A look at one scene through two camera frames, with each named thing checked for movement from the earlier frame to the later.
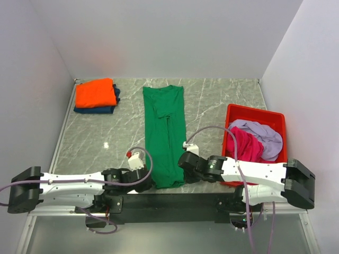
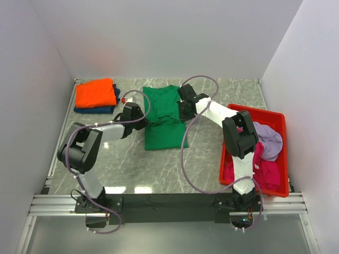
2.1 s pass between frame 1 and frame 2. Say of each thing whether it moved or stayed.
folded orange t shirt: stayed
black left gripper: moved
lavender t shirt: stayed
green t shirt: moved
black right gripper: moved
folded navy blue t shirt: stayed
